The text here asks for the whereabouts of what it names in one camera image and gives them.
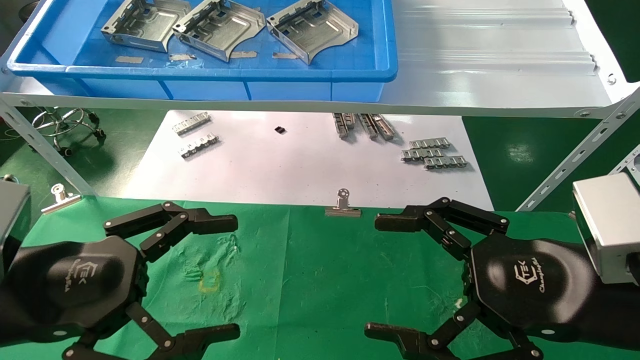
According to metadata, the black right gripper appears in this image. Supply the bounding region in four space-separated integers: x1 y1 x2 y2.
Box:
364 196 607 360

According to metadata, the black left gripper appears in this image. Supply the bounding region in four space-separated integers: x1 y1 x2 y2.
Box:
20 201 241 360

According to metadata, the stamped sheet metal part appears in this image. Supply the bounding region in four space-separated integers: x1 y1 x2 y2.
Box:
172 0 267 64
100 0 194 54
265 0 360 66

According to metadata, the silver binder clip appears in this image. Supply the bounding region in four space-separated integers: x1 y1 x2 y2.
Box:
40 183 82 216
324 188 362 218

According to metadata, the green cloth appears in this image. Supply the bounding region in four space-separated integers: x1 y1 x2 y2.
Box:
0 195 640 360

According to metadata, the white paper sheet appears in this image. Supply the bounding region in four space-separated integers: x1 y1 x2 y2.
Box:
122 109 496 212

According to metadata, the perforated white rack strut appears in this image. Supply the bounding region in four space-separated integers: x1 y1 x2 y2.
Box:
607 145 640 187
515 87 640 212
0 97 97 197

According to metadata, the chrome stool base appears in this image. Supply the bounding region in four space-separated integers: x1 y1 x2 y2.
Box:
30 106 107 157

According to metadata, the white metal shelf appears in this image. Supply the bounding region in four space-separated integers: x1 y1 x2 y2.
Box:
0 0 640 121

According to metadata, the blue plastic bin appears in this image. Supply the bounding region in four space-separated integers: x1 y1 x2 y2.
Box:
7 0 400 103

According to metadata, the black round seat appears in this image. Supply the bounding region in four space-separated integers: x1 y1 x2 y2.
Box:
18 0 41 23

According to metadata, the toothed metal bracket strip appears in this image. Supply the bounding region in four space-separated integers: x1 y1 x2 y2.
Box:
423 155 469 171
408 138 452 150
400 147 446 163

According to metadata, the small notched metal rail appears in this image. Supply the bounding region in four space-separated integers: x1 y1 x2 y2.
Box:
179 132 221 160
172 111 212 137

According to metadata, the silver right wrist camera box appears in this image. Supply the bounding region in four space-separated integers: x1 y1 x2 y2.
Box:
572 172 640 286

